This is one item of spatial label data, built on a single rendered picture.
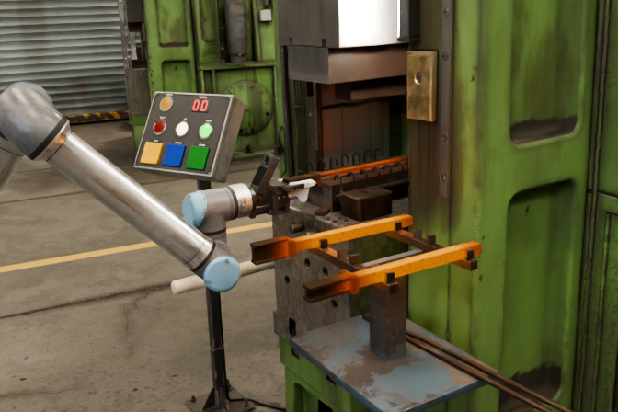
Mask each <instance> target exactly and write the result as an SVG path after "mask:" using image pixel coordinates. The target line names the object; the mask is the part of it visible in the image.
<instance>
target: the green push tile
mask: <svg viewBox="0 0 618 412"><path fill-rule="evenodd" d="M210 150H211V148H207V147H197V146H191V148H190V152H189V158H188V161H187V164H186V168H187V169H196V170H203V171H204V170H205V167H206V164H207V160H208V156H209V153H210Z"/></svg>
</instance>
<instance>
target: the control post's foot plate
mask: <svg viewBox="0 0 618 412"><path fill-rule="evenodd" d="M227 387H228V394H229V397H230V398H231V399H235V398H245V397H244V396H243V395H241V394H240V393H239V392H238V391H237V390H236V389H235V388H234V387H233V386H232V385H230V384H229V379H228V378H227ZM219 396H220V406H217V403H216V390H215V387H212V389H211V391H210V392H209V393H207V394H204V395H200V396H197V397H194V395H192V396H191V399H190V400H187V401H186V402H185V403H184V404H185V405H186V407H187V408H188V409H189V410H190V411H191V412H251V411H253V410H256V409H257V408H256V407H255V406H254V405H253V404H251V403H250V402H249V401H247V399H245V400H244V401H229V400H228V399H227V397H226V393H225V394H224V391H223V388H222V387H221V388H219Z"/></svg>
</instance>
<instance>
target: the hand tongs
mask: <svg viewBox="0 0 618 412"><path fill-rule="evenodd" d="M362 319H364V320H366V321H368V322H370V314H369V313H367V314H364V315H362ZM412 337H413V338H417V339H419V340H422V341H424V342H426V343H428V344H430V345H431V346H433V347H435V348H437V349H440V350H442V351H444V352H446V353H448V354H450V355H452V356H453V357H454V358H456V359H458V360H460V361H463V362H465V363H467V364H469V365H471V366H473V367H475V368H477V369H478V370H480V371H482V372H485V373H487V374H489V375H491V376H493V377H495V378H497V379H498V380H500V381H501V382H503V383H506V384H508V385H510V386H512V387H514V388H516V389H518V390H520V391H522V392H524V393H525V394H527V395H530V396H532V397H534V398H536V399H537V400H539V401H541V402H543V403H545V404H547V405H548V406H551V407H553V408H555V409H557V410H559V411H561V412H575V411H573V410H571V409H569V408H567V407H565V406H562V405H560V404H558V403H557V402H555V401H553V400H551V399H549V398H547V397H545V396H543V395H540V394H538V393H536V392H534V391H533V390H531V389H529V388H527V387H525V386H523V385H521V384H519V383H516V382H514V381H512V380H511V379H509V378H507V377H505V376H503V375H501V374H499V373H497V372H494V371H492V370H490V369H488V368H487V367H485V366H483V365H481V364H479V363H477V362H475V361H473V360H470V359H468V358H466V357H465V356H463V355H461V354H459V353H457V352H455V351H453V350H451V349H448V348H446V347H444V346H442V345H441V344H439V343H437V342H435V341H433V340H431V339H429V338H426V337H424V336H421V335H420V334H417V333H415V332H412V331H409V330H407V331H406V340H407V341H409V342H411V343H412V344H414V345H416V346H417V347H419V348H421V349H424V350H425V351H427V352H428V353H430V354H432V355H434V356H436V357H438V358H440V359H442V360H444V361H446V362H448V363H450V364H451V365H453V366H455V367H457V368H459V369H460V370H462V371H464V372H467V373H469V374H471V375H473V376H474V377H476V378H477V379H479V380H481V381H483V382H485V383H488V384H490V385H492V386H494V387H495V388H497V389H498V390H500V391H502V392H504V393H506V394H508V395H511V396H512V397H514V398H516V399H518V400H520V401H522V402H523V403H525V404H527V405H529V406H531V407H533V408H535V409H537V410H539V411H541V412H554V411H552V410H550V409H548V408H546V407H545V406H542V405H540V404H538V403H536V402H534V401H532V400H531V399H529V398H527V397H525V396H523V395H520V394H519V393H517V392H515V391H513V390H511V389H509V388H508V387H506V386H504V385H502V384H500V383H497V382H495V381H493V380H492V379H490V378H488V377H486V376H485V375H483V374H481V373H479V372H476V371H474V370H472V369H470V368H468V367H466V366H465V365H463V364H461V363H460V362H458V361H456V360H453V359H451V358H449V357H447V356H445V355H443V354H441V353H440V352H438V351H437V350H435V349H432V348H430V347H428V346H426V345H424V344H422V343H421V342H419V341H417V340H415V339H413V338H412Z"/></svg>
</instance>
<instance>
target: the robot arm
mask: <svg viewBox="0 0 618 412"><path fill-rule="evenodd" d="M24 156H27V157H28V158H29V159H31V160H32V161H33V162H35V161H45V162H47V163H48V164H49V165H51V166H52V167H54V168H55V169H56V170H58V171H59V172H60V173H62V174H63V175H65V176H66V177H68V178H69V179H70V180H72V181H73V182H74V183H75V184H76V185H77V186H79V187H80V188H81V189H83V190H84V191H86V192H87V193H88V194H90V195H91V196H92V197H94V198H95V199H96V200H98V201H99V202H101V203H102V204H103V205H105V206H106V207H107V208H109V209H110V210H111V211H113V212H115V213H116V214H117V215H119V217H120V218H122V219H123V220H124V221H126V222H127V223H129V224H130V225H131V226H133V227H134V228H135V229H137V230H138V231H139V232H141V233H142V234H143V235H145V236H146V237H148V238H149V239H150V240H152V241H153V242H154V243H156V244H157V245H158V246H160V247H161V248H163V249H164V250H165V251H166V252H167V253H169V254H170V255H171V256H173V257H174V258H176V259H177V260H178V261H180V262H181V263H182V264H184V265H185V266H186V267H187V268H188V269H189V270H190V271H192V272H193V273H194V274H196V275H197V276H198V277H200V278H201V279H202V280H203V281H204V283H205V285H206V286H207V287H208V288H209V289H210V290H212V291H214V292H227V291H229V290H231V289H233V287H234V286H235V285H236V284H237V283H238V282H239V279H240V276H241V269H240V265H239V263H238V261H237V260H236V259H235V257H234V256H233V254H232V252H231V251H230V249H229V247H228V246H227V234H226V222H227V221H231V220H234V219H238V218H243V217H249V218H250V219H253V218H256V216H257V215H260V214H265V213H266V214H268V215H273V216H275V215H280V214H284V213H288V212H290V199H292V198H293V197H295V196H296V197H297V198H298V199H299V201H300V202H306V200H307V196H308V191H309V188H310V187H312V186H313V185H315V184H316V182H315V181H313V180H312V179H308V180H302V181H298V182H290V184H288V185H287V183H284V181H282V178H276V179H271V178H272V176H273V174H274V172H275V170H276V167H277V165H278V163H279V161H280V158H279V157H278V156H276V155H274V154H272V153H265V155H264V157H263V159H262V161H261V163H260V165H259V168H258V170H257V173H256V174H255V176H254V178H253V181H252V183H251V185H250V186H246V185H245V184H243V183H239V184H234V185H230V186H226V187H221V188H217V189H207V190H199V191H197V192H194V193H190V194H189V195H187V196H186V197H185V199H184V201H183V205H182V214H183V216H184V217H183V218H182V217H181V216H180V215H178V214H177V213H176V212H174V211H173V210H172V209H170V208H169V207H168V206H167V205H165V204H164V203H163V202H162V201H160V200H159V199H158V198H157V197H156V196H154V195H153V194H152V193H151V192H149V191H148V190H147V189H145V188H144V187H143V186H141V185H140V184H139V183H137V182H136V181H135V180H134V179H132V178H131V177H129V176H128V175H127V174H126V173H124V172H123V171H122V170H120V169H119V168H118V167H117V166H115V165H114V164H112V163H111V162H110V161H109V160H108V159H107V158H106V157H104V156H103V155H102V154H100V153H99V152H98V151H96V150H95V149H94V148H93V147H91V146H90V145H89V144H87V143H86V142H85V141H83V140H82V139H81V138H79V137H78V136H77V135H76V134H74V133H73V132H72V131H71V130H70V124H69V120H68V119H67V118H65V117H64V116H63V115H62V114H61V113H60V112H59V111H57V110H56V109H55V108H54V107H53V104H52V99H51V97H50V96H49V94H48V93H47V92H46V91H45V90H44V89H43V88H42V87H40V86H38V85H35V84H32V83H29V82H18V83H14V84H13V85H11V86H8V87H7V88H6V89H5V90H4V92H3V93H2V94H1V95H0V193H1V191H2V190H3V188H4V187H5V185H6V183H7V182H8V180H9V179H10V178H11V177H12V175H13V173H14V172H15V170H16V169H17V167H18V165H19V164H20V162H21V161H22V159H23V158H24ZM283 178H286V177H283ZM256 193H257V194H256ZM288 196H289V198H290V199H289V198H288ZM269 211H270V212H271V213H270V212H269ZM278 212H280V213H278Z"/></svg>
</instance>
